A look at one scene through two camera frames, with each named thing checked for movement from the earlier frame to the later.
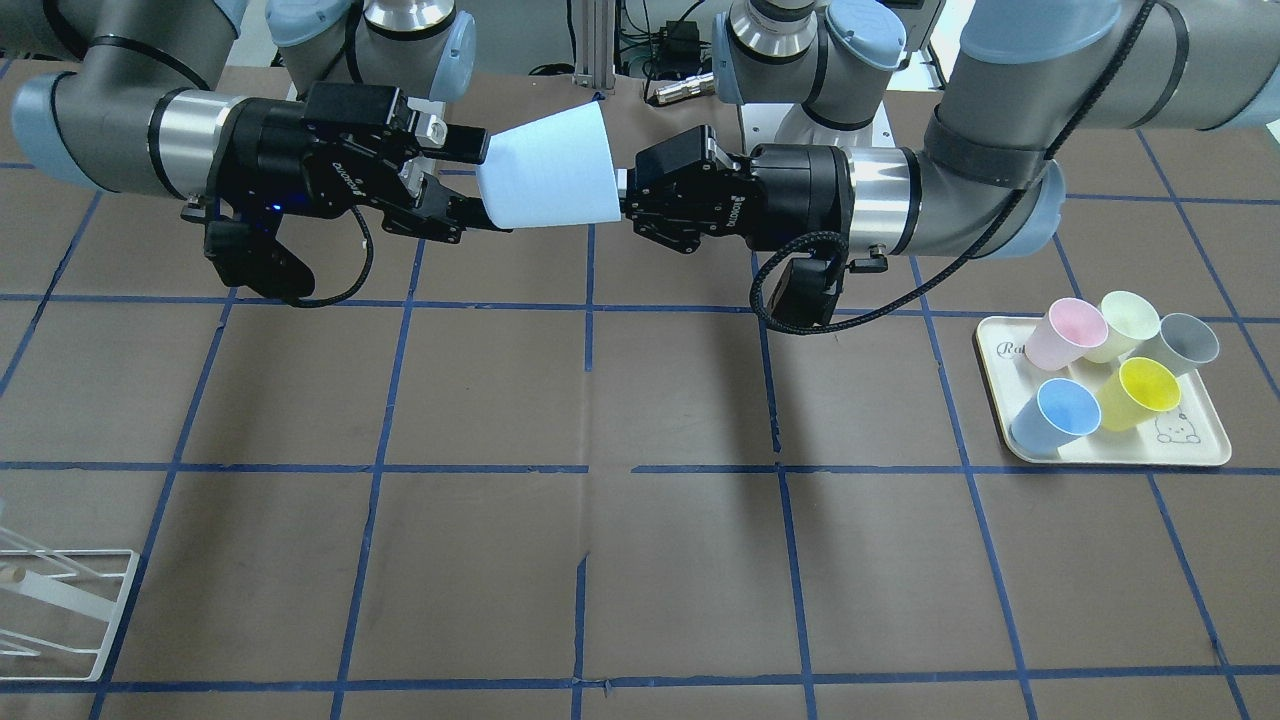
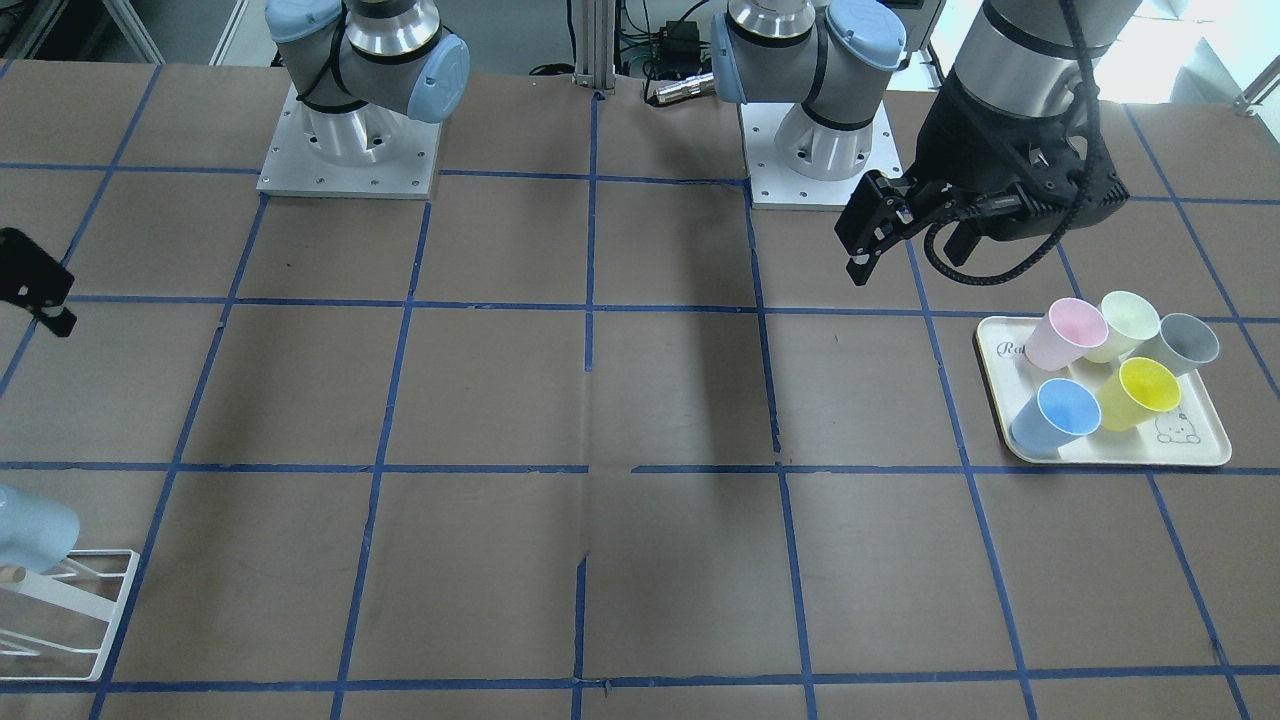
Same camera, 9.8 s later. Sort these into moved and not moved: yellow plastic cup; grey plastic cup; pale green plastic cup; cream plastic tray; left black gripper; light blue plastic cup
Moved: light blue plastic cup; left black gripper
Not moved: grey plastic cup; yellow plastic cup; pale green plastic cup; cream plastic tray
